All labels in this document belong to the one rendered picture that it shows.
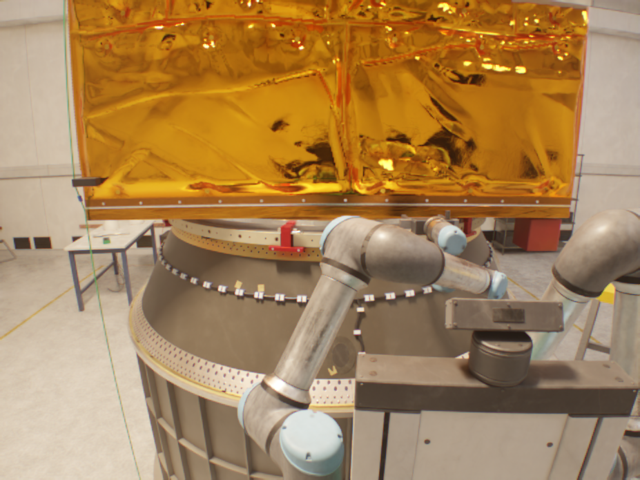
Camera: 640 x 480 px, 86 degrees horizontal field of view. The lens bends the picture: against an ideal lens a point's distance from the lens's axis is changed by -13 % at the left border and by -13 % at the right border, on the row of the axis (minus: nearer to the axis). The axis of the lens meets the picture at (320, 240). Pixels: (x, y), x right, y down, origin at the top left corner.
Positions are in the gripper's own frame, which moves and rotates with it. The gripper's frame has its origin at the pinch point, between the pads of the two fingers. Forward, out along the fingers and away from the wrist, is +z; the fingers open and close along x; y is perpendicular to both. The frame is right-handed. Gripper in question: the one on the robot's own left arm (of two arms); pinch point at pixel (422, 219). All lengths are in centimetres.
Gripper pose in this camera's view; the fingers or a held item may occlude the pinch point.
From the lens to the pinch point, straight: 139.0
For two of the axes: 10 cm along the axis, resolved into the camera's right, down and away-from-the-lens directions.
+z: -0.3, -2.6, 9.7
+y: 0.0, -9.7, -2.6
